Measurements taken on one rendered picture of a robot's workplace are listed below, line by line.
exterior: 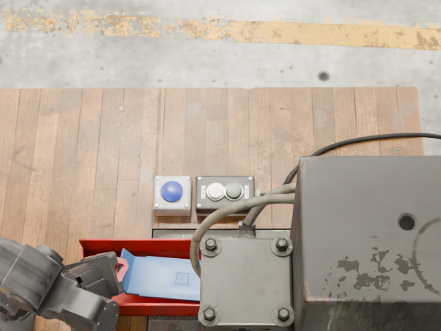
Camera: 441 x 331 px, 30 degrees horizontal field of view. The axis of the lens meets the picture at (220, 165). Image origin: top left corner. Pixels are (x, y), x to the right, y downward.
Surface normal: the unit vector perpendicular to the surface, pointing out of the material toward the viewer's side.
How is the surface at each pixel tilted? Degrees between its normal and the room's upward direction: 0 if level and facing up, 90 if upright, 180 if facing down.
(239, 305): 0
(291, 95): 0
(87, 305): 14
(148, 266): 10
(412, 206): 0
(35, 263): 28
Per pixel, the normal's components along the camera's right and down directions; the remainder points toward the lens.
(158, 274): -0.06, -0.59
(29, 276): 0.40, -0.22
